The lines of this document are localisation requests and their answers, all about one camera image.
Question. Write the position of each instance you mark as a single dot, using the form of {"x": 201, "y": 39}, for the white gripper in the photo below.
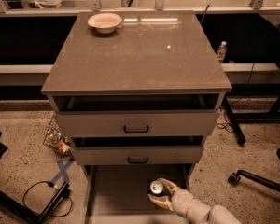
{"x": 181, "y": 202}

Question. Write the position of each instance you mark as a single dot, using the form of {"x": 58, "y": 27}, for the blue pepsi can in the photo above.
{"x": 156, "y": 187}

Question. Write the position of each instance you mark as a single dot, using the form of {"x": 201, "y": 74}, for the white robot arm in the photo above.
{"x": 169, "y": 196}

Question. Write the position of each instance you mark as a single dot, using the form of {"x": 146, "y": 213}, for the grey open bottom drawer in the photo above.
{"x": 119, "y": 194}

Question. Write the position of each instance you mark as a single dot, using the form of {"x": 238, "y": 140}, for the grey middle drawer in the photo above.
{"x": 137, "y": 150}

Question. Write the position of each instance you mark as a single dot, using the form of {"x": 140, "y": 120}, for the grey drawer cabinet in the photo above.
{"x": 155, "y": 61}

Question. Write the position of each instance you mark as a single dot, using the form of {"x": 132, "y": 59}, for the grey top drawer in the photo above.
{"x": 119, "y": 124}

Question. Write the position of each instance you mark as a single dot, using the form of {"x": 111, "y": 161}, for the black office chair base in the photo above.
{"x": 234, "y": 178}

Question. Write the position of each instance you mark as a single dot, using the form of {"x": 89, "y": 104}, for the black table leg right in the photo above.
{"x": 235, "y": 125}

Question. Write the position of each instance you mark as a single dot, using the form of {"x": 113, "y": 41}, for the blue tape cross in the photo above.
{"x": 63, "y": 167}

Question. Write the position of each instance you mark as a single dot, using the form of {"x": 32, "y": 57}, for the black stand leg left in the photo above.
{"x": 27, "y": 214}

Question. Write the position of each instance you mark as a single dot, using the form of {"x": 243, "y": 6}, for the clear plastic water bottle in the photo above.
{"x": 221, "y": 51}

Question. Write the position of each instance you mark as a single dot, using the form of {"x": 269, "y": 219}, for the white paper bowl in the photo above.
{"x": 105, "y": 23}

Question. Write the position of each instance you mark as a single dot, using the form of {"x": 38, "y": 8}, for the wire basket with items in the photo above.
{"x": 56, "y": 141}

